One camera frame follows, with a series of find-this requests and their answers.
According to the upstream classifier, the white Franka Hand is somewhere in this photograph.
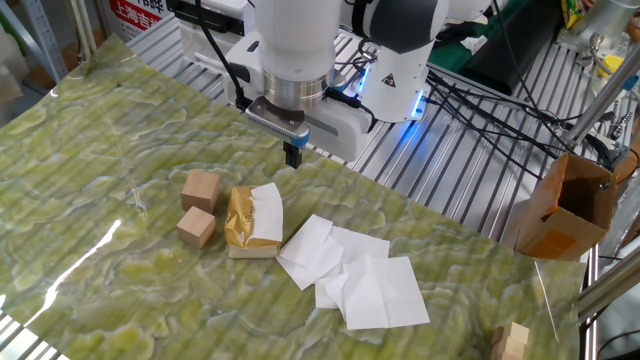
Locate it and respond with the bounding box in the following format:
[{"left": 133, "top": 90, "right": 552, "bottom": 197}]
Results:
[{"left": 224, "top": 32, "right": 374, "bottom": 170}]

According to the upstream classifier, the gold tissue pack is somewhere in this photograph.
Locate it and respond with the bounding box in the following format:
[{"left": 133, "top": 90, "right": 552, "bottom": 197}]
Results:
[{"left": 223, "top": 184, "right": 285, "bottom": 260}]

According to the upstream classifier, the folded white napkin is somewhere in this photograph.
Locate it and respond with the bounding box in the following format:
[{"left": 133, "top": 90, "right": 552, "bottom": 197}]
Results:
[{"left": 275, "top": 213, "right": 346, "bottom": 292}]

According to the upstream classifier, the large flat white napkin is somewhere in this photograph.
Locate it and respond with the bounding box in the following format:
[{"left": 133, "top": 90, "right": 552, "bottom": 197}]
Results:
[{"left": 343, "top": 255, "right": 432, "bottom": 332}]

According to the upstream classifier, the wooden cube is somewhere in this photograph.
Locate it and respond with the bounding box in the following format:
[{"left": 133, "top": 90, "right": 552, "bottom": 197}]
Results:
[
  {"left": 175, "top": 205, "right": 218, "bottom": 251},
  {"left": 180, "top": 169, "right": 222, "bottom": 215}
]

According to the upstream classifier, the white plastic control box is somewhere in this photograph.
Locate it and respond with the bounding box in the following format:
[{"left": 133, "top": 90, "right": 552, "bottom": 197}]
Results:
[{"left": 178, "top": 17, "right": 262, "bottom": 77}]

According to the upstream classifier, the black device bar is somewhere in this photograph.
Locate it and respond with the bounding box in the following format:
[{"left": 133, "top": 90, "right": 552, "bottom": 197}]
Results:
[{"left": 166, "top": 0, "right": 247, "bottom": 37}]

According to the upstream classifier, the green marble pattern mat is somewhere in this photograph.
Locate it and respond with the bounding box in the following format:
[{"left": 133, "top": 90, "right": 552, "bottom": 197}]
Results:
[{"left": 0, "top": 33, "right": 588, "bottom": 360}]

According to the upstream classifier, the red white printed sign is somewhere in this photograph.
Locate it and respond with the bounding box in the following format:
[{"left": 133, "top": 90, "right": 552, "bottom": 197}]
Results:
[{"left": 107, "top": 0, "right": 169, "bottom": 43}]

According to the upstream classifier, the white crumpled paper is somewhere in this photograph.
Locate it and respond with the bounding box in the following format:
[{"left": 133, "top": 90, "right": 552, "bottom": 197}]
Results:
[{"left": 459, "top": 34, "right": 490, "bottom": 56}]

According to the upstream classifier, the black rolled mat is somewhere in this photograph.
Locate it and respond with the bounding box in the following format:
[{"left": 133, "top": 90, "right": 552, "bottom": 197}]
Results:
[{"left": 458, "top": 0, "right": 566, "bottom": 97}]

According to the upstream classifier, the brown cardboard box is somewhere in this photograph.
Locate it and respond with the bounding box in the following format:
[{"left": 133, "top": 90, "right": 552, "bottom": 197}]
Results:
[{"left": 514, "top": 152, "right": 619, "bottom": 263}]

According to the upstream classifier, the grey perforated steel upright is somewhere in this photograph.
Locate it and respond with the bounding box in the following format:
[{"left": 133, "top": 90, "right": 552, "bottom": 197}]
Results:
[{"left": 18, "top": 0, "right": 69, "bottom": 84}]

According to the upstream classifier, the slanted aluminium pole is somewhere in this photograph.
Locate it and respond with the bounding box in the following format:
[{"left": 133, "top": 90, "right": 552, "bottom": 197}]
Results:
[{"left": 563, "top": 51, "right": 640, "bottom": 148}]

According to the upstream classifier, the yellow green snack bag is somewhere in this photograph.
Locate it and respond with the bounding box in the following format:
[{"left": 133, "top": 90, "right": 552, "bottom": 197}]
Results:
[{"left": 559, "top": 0, "right": 587, "bottom": 30}]

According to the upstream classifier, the yellow cap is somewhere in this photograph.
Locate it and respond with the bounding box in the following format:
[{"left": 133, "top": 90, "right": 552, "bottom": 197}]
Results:
[{"left": 595, "top": 53, "right": 627, "bottom": 79}]

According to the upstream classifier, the aluminium profile pole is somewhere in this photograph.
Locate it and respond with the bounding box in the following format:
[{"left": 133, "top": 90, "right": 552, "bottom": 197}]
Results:
[{"left": 576, "top": 248, "right": 640, "bottom": 322}]

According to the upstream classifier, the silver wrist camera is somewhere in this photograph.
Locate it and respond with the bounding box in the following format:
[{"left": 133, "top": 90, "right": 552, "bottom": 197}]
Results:
[{"left": 243, "top": 96, "right": 312, "bottom": 150}]

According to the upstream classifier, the short black camera cable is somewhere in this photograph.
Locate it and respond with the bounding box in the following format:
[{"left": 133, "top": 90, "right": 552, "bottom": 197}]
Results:
[{"left": 323, "top": 86, "right": 377, "bottom": 135}]

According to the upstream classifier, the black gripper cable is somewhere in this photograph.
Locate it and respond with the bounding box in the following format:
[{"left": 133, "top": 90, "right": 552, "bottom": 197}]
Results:
[{"left": 193, "top": 0, "right": 252, "bottom": 113}]

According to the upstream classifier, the black table cable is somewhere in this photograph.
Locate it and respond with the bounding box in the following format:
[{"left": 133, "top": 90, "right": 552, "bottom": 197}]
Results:
[
  {"left": 423, "top": 92, "right": 545, "bottom": 180},
  {"left": 424, "top": 66, "right": 618, "bottom": 174}
]

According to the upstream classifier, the thin black cable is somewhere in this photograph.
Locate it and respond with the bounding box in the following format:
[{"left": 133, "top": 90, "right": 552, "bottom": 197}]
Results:
[{"left": 491, "top": 0, "right": 577, "bottom": 152}]

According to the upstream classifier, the aluminium frame post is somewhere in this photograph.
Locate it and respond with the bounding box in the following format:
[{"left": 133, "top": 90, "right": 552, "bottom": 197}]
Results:
[{"left": 64, "top": 0, "right": 99, "bottom": 62}]

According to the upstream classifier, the thin white string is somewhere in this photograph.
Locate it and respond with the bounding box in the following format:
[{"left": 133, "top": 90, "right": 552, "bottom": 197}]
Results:
[{"left": 532, "top": 259, "right": 562, "bottom": 346}]

